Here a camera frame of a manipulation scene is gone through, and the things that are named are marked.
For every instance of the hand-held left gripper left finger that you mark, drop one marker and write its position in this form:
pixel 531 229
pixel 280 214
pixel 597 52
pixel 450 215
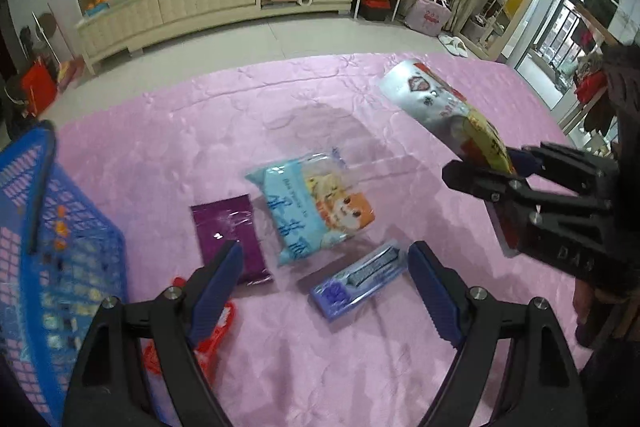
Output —
pixel 217 292

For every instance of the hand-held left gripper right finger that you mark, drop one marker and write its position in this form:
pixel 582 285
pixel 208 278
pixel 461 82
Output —
pixel 437 297

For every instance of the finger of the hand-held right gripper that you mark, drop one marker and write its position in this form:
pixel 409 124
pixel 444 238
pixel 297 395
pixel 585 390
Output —
pixel 475 179
pixel 560 164

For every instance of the silver yellow snack bag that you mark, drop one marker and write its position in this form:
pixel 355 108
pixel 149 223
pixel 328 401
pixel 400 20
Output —
pixel 435 102

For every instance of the blue purple snack packet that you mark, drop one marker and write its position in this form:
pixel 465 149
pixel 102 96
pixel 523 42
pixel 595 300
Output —
pixel 350 282

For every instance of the blue plastic basket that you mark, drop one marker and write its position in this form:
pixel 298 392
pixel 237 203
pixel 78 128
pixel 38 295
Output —
pixel 15 187

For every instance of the person's right hand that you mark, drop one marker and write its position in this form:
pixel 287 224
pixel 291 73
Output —
pixel 586 312

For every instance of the red snack packet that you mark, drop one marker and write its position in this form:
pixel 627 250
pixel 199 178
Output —
pixel 220 332

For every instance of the hanging red and black clothes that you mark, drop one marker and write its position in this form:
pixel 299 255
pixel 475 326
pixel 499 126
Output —
pixel 590 87

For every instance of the light blue cartoon snack packet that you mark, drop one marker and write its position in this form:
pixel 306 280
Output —
pixel 300 197

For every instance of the white slipper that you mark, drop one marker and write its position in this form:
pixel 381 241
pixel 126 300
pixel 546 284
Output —
pixel 447 40
pixel 458 50

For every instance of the glass sliding door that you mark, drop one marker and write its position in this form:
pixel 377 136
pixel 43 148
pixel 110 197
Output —
pixel 565 22

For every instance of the wooden rack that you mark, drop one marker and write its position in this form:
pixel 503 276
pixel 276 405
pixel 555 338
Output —
pixel 597 24

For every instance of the pink tote bag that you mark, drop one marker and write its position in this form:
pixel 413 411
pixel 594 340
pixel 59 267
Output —
pixel 430 16

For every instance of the pink tablecloth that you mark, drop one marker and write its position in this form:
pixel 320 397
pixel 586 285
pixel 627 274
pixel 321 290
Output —
pixel 300 107

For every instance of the colourful broom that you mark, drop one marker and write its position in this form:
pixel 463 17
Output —
pixel 70 71

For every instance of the red bag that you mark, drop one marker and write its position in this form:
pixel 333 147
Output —
pixel 37 89

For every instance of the black bag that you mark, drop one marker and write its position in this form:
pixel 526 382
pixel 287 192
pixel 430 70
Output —
pixel 10 109

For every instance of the round brown wall plate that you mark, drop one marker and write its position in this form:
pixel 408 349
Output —
pixel 48 23

